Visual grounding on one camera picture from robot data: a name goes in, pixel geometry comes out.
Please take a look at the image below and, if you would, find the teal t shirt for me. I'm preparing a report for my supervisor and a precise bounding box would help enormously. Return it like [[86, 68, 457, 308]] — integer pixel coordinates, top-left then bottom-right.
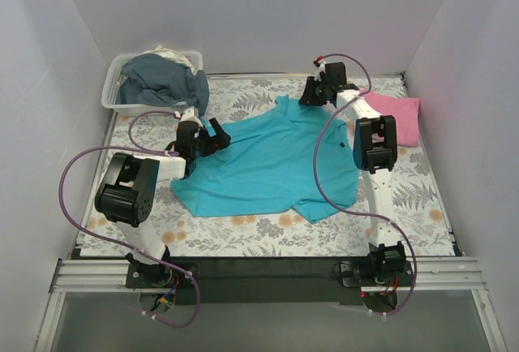
[[171, 96, 359, 223]]

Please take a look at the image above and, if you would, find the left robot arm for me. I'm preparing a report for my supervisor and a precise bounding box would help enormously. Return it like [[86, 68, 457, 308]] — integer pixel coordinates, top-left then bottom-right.
[[94, 118, 231, 287]]

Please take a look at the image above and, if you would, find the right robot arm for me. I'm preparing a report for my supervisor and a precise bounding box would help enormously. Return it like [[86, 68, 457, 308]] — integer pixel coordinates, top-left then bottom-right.
[[299, 57, 406, 285]]

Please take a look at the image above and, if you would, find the grey-blue t shirt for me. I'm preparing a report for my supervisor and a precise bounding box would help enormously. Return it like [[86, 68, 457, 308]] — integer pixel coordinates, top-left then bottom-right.
[[115, 54, 210, 116]]

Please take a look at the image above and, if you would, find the folded pink t shirt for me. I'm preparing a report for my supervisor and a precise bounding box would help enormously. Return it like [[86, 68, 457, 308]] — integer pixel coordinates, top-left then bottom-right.
[[362, 92, 420, 148]]

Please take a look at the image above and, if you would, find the cream t shirt in basket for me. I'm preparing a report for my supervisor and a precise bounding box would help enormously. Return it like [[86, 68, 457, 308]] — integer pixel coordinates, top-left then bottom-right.
[[140, 45, 204, 76]]

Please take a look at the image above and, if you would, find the white plastic laundry basket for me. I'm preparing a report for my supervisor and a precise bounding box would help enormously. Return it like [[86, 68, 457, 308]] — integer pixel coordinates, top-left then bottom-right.
[[101, 53, 188, 117]]

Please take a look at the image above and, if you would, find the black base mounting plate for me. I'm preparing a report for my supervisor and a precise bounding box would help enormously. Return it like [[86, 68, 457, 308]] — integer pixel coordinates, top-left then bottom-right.
[[125, 256, 416, 307]]

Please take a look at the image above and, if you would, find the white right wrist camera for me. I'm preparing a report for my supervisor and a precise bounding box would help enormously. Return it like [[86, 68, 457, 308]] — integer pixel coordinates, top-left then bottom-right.
[[313, 56, 327, 82]]

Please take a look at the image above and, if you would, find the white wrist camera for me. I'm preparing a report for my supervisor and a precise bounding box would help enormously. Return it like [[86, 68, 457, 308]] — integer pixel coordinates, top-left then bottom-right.
[[174, 107, 204, 127], [313, 56, 327, 82]]

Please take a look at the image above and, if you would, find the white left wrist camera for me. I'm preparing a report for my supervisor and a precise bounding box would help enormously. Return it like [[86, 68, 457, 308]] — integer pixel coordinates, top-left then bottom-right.
[[174, 107, 204, 127]]

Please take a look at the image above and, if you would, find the aluminium frame rail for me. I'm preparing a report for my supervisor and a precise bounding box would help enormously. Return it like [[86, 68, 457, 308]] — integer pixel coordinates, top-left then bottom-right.
[[36, 257, 508, 351]]

